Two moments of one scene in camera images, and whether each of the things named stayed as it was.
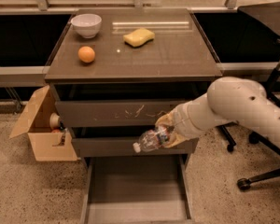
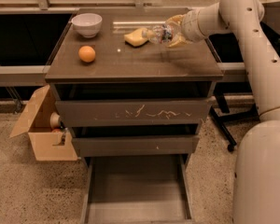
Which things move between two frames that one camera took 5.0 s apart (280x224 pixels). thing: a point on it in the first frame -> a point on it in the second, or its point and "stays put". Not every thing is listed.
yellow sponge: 138,37 stays put
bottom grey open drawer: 137,189 stays put
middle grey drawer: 124,147 stays put
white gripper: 181,121 -> 189,26
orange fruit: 86,54 stays put
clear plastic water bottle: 150,141 -> 162,34
